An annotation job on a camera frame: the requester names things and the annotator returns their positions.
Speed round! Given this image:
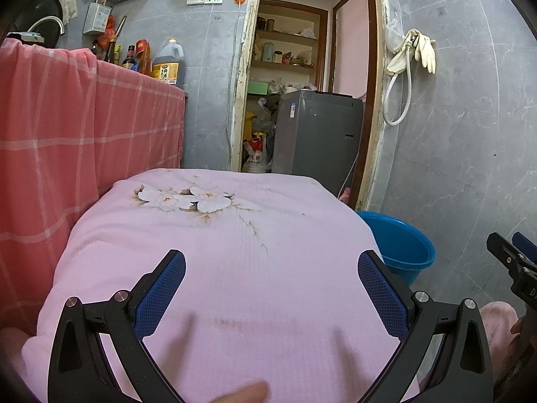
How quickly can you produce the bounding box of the white hose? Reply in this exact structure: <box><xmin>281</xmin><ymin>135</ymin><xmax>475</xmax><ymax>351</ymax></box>
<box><xmin>383</xmin><ymin>36</ymin><xmax>414</xmax><ymax>127</ymax></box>

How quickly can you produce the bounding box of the blue plastic bucket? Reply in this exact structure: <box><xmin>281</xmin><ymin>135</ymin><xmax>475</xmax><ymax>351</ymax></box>
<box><xmin>356</xmin><ymin>211</ymin><xmax>436</xmax><ymax>287</ymax></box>

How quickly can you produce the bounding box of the white wall cable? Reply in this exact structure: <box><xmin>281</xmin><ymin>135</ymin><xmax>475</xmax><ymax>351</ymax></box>
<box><xmin>226</xmin><ymin>2</ymin><xmax>242</xmax><ymax>139</ymax></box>

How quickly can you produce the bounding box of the person's left hand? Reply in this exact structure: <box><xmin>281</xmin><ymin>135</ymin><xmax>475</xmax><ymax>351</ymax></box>
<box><xmin>205</xmin><ymin>382</ymin><xmax>269</xmax><ymax>403</ymax></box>

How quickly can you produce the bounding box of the white plastic bag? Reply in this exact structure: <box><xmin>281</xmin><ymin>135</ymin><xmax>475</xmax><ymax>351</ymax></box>
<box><xmin>385</xmin><ymin>12</ymin><xmax>403</xmax><ymax>53</ymax></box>

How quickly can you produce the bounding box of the black wok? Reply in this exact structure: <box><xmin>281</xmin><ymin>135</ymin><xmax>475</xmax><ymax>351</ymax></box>
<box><xmin>23</xmin><ymin>0</ymin><xmax>63</xmax><ymax>49</ymax></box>

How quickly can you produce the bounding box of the wooden shelf unit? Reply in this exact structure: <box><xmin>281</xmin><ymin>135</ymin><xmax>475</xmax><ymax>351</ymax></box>
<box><xmin>251</xmin><ymin>0</ymin><xmax>329</xmax><ymax>93</ymax></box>

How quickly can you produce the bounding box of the grey utensil holder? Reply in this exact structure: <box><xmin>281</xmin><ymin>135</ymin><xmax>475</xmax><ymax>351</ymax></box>
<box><xmin>83</xmin><ymin>2</ymin><xmax>112</xmax><ymax>35</ymax></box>

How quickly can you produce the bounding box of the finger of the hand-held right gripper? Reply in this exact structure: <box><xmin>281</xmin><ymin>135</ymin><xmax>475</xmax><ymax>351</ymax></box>
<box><xmin>512</xmin><ymin>232</ymin><xmax>537</xmax><ymax>264</ymax></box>
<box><xmin>487</xmin><ymin>232</ymin><xmax>528</xmax><ymax>278</ymax></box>

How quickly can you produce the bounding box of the pink floral blanket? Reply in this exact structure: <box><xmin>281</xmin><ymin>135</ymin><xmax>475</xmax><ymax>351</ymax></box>
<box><xmin>21</xmin><ymin>168</ymin><xmax>420</xmax><ymax>403</ymax></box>

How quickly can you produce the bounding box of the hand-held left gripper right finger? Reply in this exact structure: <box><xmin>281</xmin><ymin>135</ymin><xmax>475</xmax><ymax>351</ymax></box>
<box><xmin>358</xmin><ymin>250</ymin><xmax>495</xmax><ymax>403</ymax></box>

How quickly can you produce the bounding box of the white rice bag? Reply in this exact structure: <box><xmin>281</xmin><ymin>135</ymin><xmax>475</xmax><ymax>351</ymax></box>
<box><xmin>242</xmin><ymin>132</ymin><xmax>269</xmax><ymax>174</ymax></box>

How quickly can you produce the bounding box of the wooden door frame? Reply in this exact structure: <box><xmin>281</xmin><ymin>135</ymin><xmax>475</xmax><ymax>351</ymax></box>
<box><xmin>229</xmin><ymin>0</ymin><xmax>397</xmax><ymax>213</ymax></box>

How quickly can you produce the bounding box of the person's right hand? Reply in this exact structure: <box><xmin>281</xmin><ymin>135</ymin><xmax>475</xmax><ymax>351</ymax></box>
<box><xmin>501</xmin><ymin>317</ymin><xmax>527</xmax><ymax>376</ymax></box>

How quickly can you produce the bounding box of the dark plastic bags pile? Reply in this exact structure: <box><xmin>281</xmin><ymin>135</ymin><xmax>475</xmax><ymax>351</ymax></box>
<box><xmin>256</xmin><ymin>94</ymin><xmax>280</xmax><ymax>135</ymax></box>

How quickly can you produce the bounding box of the grey washing machine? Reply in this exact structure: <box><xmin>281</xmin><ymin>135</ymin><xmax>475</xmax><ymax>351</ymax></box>
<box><xmin>272</xmin><ymin>89</ymin><xmax>365</xmax><ymax>199</ymax></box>

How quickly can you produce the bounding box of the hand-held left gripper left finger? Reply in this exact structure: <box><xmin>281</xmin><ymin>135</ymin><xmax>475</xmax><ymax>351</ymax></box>
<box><xmin>47</xmin><ymin>249</ymin><xmax>186</xmax><ymax>403</ymax></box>

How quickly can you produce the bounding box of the person's pink fleece clothing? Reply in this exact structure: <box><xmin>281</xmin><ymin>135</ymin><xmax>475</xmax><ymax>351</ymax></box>
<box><xmin>478</xmin><ymin>300</ymin><xmax>521</xmax><ymax>380</ymax></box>

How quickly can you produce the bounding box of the red checked cloth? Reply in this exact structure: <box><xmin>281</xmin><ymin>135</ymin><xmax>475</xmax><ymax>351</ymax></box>
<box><xmin>0</xmin><ymin>38</ymin><xmax>186</xmax><ymax>337</ymax></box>

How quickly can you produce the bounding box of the metal faucet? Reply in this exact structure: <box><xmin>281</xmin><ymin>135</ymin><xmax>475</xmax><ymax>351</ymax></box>
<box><xmin>8</xmin><ymin>16</ymin><xmax>65</xmax><ymax>45</ymax></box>

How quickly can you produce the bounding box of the cooking oil bottle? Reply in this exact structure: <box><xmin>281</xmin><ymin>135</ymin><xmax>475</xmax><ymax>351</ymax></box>
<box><xmin>152</xmin><ymin>38</ymin><xmax>186</xmax><ymax>87</ymax></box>

